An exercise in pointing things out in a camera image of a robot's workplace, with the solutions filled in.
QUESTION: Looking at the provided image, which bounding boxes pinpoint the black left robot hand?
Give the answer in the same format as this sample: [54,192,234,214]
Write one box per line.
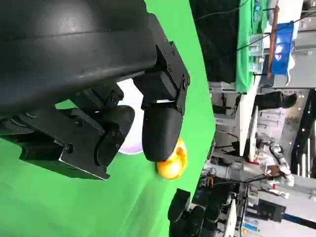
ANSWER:
[0,0,191,181]

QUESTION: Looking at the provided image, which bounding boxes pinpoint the blue banner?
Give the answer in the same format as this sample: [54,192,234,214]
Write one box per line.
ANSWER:
[271,22,296,76]

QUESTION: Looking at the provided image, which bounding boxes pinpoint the hanging green cloth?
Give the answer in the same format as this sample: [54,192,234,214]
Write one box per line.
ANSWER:
[236,0,269,94]

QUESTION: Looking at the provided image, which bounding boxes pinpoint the lilac plate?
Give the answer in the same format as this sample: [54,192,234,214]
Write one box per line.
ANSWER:
[116,78,149,156]

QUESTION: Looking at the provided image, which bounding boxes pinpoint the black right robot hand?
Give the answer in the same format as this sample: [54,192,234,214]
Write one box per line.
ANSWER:
[167,188,223,237]

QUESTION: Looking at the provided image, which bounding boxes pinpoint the black backdrop cloth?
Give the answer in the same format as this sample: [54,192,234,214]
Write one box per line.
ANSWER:
[189,0,239,83]

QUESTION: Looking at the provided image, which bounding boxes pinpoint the green table cloth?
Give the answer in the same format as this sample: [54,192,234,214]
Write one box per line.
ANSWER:
[0,0,217,237]

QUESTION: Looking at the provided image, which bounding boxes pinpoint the orange white toy bread roll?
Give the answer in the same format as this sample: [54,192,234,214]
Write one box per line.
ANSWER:
[155,137,189,180]

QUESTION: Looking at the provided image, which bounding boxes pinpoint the brown wooden stick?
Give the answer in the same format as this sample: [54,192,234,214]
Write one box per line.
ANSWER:
[266,6,280,79]

